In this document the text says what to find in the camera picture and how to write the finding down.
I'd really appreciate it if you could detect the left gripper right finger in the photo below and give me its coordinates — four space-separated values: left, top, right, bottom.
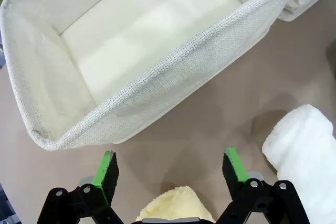
215 147 310 224

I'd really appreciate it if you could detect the yellow towel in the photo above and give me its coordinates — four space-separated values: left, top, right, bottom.
135 186 214 222

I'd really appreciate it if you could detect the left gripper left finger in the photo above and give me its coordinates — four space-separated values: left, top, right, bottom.
36 151 124 224

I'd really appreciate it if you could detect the white towel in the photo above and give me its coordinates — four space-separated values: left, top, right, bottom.
261 104 336 224

